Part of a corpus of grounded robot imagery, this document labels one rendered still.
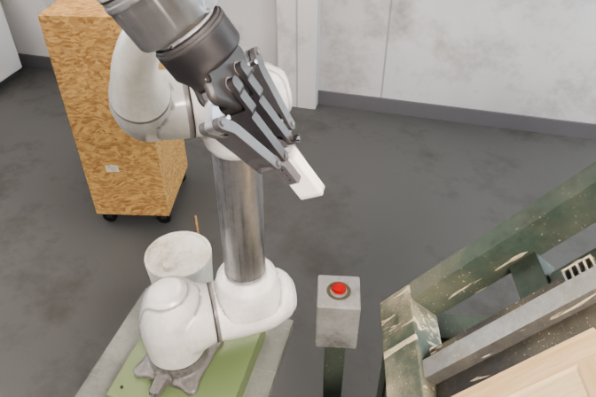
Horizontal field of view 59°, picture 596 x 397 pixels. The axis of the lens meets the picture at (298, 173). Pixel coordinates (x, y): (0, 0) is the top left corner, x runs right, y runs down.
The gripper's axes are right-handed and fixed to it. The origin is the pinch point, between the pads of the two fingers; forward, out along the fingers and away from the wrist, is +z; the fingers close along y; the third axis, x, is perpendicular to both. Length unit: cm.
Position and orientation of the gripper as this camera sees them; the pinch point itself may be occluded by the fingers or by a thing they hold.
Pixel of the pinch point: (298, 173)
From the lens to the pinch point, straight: 58.9
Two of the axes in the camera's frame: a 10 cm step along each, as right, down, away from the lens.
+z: 5.1, 6.6, 5.5
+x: -8.3, 2.0, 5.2
